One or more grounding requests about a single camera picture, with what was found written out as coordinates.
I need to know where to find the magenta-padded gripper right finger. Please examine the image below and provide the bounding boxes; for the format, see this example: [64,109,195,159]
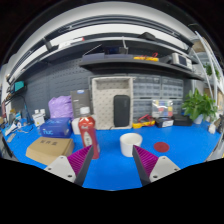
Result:
[131,144,181,187]

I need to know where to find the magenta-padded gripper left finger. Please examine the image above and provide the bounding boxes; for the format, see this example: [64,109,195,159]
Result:
[44,144,95,187]

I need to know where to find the red drink bottle white cap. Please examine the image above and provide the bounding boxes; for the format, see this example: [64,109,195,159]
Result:
[78,106,101,160]

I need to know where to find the flat round red coaster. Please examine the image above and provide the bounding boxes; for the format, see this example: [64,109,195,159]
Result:
[153,141,171,154]

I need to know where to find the brown cardboard box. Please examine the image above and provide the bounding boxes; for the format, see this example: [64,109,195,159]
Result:
[25,136,75,166]

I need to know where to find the blue printed carton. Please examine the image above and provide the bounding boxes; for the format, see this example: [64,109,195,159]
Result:
[39,117,74,139]

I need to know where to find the white ceramic cup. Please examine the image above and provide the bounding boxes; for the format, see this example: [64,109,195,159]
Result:
[119,132,144,158]

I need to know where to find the small white box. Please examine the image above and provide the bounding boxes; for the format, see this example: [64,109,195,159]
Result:
[71,116,83,136]

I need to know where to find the black box with white label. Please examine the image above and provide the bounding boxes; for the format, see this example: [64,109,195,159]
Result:
[155,116,175,129]

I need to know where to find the flat black case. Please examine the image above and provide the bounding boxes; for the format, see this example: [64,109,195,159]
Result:
[173,114,194,127]

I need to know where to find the white labelled container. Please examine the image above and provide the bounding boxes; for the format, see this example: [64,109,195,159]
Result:
[32,109,47,127]

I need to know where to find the clear organizer with coloured parts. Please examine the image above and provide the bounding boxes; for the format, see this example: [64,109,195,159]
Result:
[151,99,174,118]

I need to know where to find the purple plastic bag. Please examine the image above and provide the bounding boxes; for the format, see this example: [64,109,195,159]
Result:
[47,95,74,120]

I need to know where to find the dark grey upright carton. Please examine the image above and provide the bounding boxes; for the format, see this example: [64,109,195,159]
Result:
[70,88,94,118]

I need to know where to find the black zip case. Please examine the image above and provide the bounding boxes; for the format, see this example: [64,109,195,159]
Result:
[113,94,131,128]

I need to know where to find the green potted plant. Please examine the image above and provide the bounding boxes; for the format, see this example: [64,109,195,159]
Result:
[181,89,218,125]

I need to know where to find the beige perforated open box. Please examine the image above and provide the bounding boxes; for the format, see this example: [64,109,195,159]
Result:
[91,75,134,131]

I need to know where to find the grey parts drawer cabinet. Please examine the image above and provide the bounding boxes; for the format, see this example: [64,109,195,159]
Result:
[132,74,162,119]
[161,76,185,116]

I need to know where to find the dark grey overhead shelf unit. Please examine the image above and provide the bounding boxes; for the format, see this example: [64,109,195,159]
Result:
[6,14,205,86]

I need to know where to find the white metal rack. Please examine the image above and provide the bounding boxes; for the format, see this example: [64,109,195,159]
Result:
[193,29,224,101]

